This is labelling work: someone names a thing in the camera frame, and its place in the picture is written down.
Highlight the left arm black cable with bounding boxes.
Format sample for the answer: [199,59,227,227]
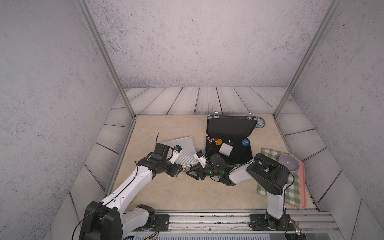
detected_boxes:
[71,133,160,240]

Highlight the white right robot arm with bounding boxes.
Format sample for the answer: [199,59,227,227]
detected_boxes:
[187,153,291,225]

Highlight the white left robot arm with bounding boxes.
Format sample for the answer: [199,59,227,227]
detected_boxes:
[78,143,183,240]

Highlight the blue white porcelain bowl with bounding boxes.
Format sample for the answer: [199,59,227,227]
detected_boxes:
[255,117,266,130]

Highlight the green white checkered cloth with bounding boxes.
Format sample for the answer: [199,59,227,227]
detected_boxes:
[261,148,306,208]

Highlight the white card deck box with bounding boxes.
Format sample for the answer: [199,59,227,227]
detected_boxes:
[219,143,233,157]

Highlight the left aluminium corner post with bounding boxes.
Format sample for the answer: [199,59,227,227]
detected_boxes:
[75,0,136,119]

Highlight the black poker case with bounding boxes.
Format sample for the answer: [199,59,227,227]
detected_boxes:
[205,114,257,165]

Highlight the silver aluminium poker case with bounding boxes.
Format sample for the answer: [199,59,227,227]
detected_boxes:
[164,136,199,169]

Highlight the aluminium corner post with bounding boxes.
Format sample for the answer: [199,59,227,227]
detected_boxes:
[75,0,136,119]
[273,0,342,120]

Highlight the purple bowl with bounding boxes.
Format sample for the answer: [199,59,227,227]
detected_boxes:
[278,154,301,173]

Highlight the pink tray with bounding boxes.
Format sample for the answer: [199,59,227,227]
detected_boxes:
[298,160,307,209]

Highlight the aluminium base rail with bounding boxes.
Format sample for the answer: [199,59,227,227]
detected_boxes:
[78,209,340,240]

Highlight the right aluminium corner post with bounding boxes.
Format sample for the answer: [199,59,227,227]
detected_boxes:
[273,0,342,120]

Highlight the yellow dealer button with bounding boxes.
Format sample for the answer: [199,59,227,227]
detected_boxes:
[216,139,223,146]

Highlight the blue dealer button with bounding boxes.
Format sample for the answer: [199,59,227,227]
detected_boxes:
[242,139,250,147]

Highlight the red translucent dice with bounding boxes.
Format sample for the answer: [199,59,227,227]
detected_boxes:
[207,137,218,144]

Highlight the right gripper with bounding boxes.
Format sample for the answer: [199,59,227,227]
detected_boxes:
[186,162,222,181]

